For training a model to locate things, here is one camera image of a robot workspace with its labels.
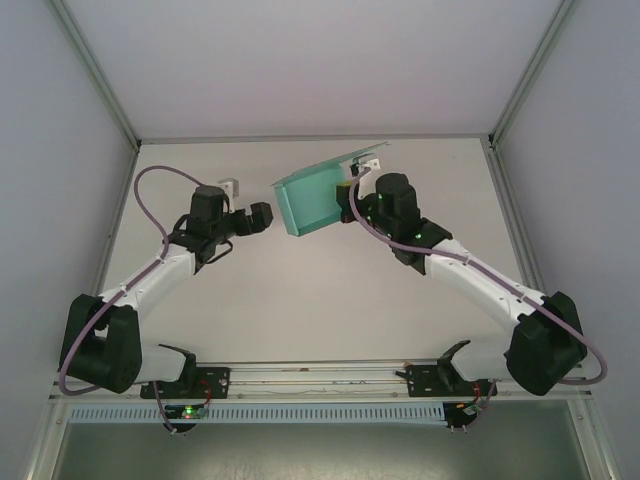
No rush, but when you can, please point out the teal paper box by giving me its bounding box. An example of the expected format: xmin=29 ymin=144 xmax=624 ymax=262
xmin=271 ymin=142 xmax=391 ymax=237

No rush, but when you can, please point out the circuit board with green light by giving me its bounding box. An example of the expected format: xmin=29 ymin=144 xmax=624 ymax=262
xmin=163 ymin=404 xmax=210 ymax=421

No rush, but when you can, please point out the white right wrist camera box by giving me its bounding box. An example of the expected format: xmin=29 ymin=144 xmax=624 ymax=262
xmin=348 ymin=155 xmax=383 ymax=177

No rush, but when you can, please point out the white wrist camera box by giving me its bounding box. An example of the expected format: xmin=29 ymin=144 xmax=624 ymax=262
xmin=348 ymin=155 xmax=383 ymax=177
xmin=217 ymin=176 xmax=241 ymax=210

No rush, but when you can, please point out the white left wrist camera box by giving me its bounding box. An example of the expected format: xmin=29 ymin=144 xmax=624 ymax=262
xmin=217 ymin=176 xmax=241 ymax=210

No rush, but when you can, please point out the aluminium left table side rail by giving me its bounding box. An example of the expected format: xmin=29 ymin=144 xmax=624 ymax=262
xmin=74 ymin=144 xmax=144 ymax=365

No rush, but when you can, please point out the aluminium table side rail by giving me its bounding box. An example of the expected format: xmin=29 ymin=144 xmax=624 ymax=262
xmin=74 ymin=144 xmax=144 ymax=365
xmin=483 ymin=142 xmax=564 ymax=359

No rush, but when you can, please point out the aluminium right table side rail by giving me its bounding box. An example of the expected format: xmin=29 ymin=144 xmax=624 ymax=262
xmin=483 ymin=142 xmax=564 ymax=359

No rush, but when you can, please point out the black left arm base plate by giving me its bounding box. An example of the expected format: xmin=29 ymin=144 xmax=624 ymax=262
xmin=139 ymin=366 xmax=232 ymax=401

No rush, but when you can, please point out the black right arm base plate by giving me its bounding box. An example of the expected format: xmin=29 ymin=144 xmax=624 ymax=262
xmin=397 ymin=364 xmax=494 ymax=400

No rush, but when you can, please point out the aluminium left frame post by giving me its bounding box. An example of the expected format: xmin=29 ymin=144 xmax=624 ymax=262
xmin=48 ymin=0 xmax=143 ymax=151

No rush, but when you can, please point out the aluminium frame post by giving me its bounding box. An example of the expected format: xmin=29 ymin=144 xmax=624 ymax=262
xmin=485 ymin=0 xmax=581 ymax=151
xmin=48 ymin=0 xmax=143 ymax=151

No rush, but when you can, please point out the aluminium mounting rail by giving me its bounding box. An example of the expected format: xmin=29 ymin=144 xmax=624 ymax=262
xmin=47 ymin=357 xmax=597 ymax=405

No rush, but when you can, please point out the aluminium right frame post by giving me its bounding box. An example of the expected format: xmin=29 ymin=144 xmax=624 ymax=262
xmin=485 ymin=0 xmax=581 ymax=151

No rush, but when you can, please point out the white slotted cable duct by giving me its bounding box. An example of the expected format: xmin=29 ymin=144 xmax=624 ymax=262
xmin=67 ymin=402 xmax=447 ymax=424

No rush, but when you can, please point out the aluminium frame leg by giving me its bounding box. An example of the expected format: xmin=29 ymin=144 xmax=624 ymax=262
xmin=567 ymin=399 xmax=619 ymax=480
xmin=24 ymin=399 xmax=71 ymax=480

